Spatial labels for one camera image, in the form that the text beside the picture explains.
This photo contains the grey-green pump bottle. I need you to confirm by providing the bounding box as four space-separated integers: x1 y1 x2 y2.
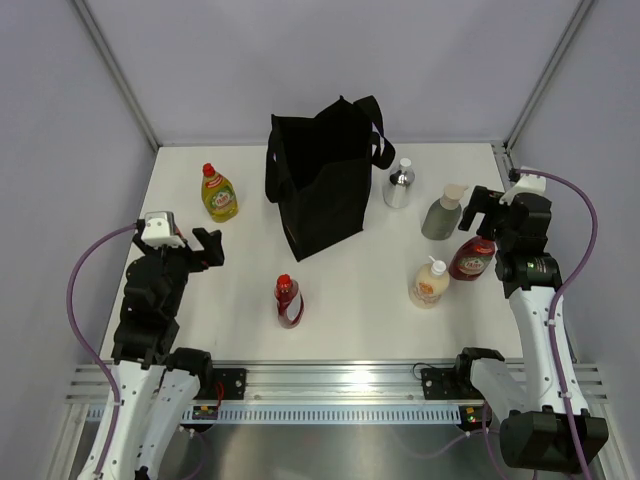
421 184 468 241

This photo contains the dark red Fairy bottle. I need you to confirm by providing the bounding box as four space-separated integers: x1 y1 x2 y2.
449 236 496 281

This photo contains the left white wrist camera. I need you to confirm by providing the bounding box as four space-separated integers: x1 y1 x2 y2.
141 211 186 249

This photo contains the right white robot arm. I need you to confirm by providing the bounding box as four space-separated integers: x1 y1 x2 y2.
452 186 609 475

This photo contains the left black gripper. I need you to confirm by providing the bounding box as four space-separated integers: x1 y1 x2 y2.
135 227 223 316

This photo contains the yellow dish soap bottle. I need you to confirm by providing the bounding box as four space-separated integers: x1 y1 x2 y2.
201 163 238 223

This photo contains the cream lotion bottle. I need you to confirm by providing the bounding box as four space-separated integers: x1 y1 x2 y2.
409 257 450 309

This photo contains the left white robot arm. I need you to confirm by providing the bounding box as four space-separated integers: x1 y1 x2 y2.
79 220 224 479

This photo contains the black canvas tote bag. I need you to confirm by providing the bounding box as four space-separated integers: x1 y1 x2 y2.
265 96 396 262

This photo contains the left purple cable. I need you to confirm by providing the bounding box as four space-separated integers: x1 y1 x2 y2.
67 223 139 476

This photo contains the left aluminium frame post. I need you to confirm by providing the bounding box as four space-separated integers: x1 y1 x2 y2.
69 0 161 153

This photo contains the right aluminium frame post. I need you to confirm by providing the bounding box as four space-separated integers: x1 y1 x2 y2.
503 0 597 153

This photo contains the silver metal bottle white cap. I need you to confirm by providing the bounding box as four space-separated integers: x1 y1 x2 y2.
383 157 415 209

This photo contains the aluminium frame post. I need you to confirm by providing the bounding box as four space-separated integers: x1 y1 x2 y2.
503 0 597 153
69 0 161 153

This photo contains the red bottle white label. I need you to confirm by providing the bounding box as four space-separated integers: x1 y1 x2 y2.
274 274 304 329

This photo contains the aluminium mounting rail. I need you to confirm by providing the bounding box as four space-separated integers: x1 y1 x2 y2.
63 361 608 404

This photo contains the white slotted cable duct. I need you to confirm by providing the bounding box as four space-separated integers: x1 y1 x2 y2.
85 404 464 425

